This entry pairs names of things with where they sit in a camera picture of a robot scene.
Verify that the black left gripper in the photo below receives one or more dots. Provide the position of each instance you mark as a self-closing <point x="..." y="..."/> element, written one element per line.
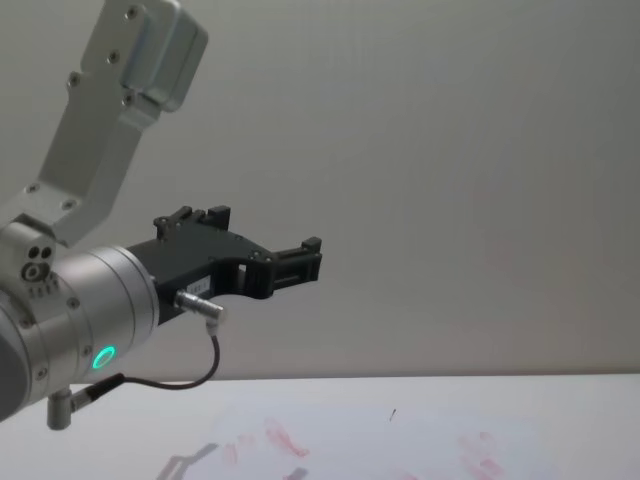
<point x="200" y="260"/>

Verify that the white table cloth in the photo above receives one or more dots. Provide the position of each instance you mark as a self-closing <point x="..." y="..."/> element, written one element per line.
<point x="400" y="440"/>

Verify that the white curtain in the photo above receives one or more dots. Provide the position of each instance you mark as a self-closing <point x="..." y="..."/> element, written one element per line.
<point x="425" y="150"/>

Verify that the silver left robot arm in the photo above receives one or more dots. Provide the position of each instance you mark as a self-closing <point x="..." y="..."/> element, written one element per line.
<point x="85" y="300"/>

